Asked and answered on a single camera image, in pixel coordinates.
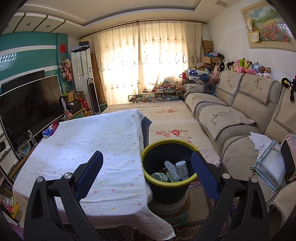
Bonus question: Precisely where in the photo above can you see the red envelope box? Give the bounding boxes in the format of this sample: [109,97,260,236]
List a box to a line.
[50,121,59,134]

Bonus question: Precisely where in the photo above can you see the yellow rimmed black trash bin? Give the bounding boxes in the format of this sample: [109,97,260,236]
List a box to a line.
[141,139,198,205]

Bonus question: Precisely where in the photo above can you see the black tower fan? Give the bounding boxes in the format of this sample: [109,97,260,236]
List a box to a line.
[87,78,100,114]

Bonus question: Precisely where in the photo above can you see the white foam fruit net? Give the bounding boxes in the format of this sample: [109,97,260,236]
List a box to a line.
[164,161,180,182]

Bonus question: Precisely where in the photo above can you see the pile of plush toys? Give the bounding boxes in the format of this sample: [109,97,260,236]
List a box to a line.
[201,51,273,79]

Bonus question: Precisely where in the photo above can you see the framed flower painting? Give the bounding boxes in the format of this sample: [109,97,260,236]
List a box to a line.
[241,1,295,51]

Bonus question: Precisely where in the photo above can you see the clear green lidded cup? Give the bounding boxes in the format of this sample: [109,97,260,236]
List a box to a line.
[151,172,170,183]

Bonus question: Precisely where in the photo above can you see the clear water bottle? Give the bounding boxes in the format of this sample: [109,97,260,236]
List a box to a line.
[28,130,37,146]

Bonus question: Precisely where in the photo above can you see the beige fabric sofa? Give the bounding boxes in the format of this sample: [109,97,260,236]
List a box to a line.
[184,71,295,233]

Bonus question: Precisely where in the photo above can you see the large flat screen television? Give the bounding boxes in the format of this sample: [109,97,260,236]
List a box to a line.
[1,75,64,152]

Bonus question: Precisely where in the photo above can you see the artificial flower wall decoration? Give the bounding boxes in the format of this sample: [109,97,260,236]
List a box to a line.
[59,57,73,82]

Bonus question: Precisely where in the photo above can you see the beige floral floor mat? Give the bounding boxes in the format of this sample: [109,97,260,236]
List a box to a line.
[104,100,220,167]

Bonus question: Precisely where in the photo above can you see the pile of books and toys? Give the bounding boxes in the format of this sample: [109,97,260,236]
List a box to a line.
[128,85,182,103]

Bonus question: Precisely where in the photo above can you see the white dotted tablecloth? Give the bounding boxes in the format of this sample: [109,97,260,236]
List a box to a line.
[13,109,175,240]

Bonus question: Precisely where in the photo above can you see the yellow green tv cabinet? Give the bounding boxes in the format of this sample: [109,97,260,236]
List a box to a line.
[9,107,86,180]

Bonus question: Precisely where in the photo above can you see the cream embroidered curtains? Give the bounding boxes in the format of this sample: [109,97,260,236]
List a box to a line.
[89,20,203,105]

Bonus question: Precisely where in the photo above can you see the glass bowl on cabinet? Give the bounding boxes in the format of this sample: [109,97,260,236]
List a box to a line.
[18,140,31,157]

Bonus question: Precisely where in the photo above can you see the papers and plastic folder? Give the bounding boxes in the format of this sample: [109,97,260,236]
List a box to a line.
[248,132,286,191]

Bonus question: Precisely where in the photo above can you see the blue tissue pack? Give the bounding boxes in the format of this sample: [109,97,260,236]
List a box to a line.
[42,127,54,138]

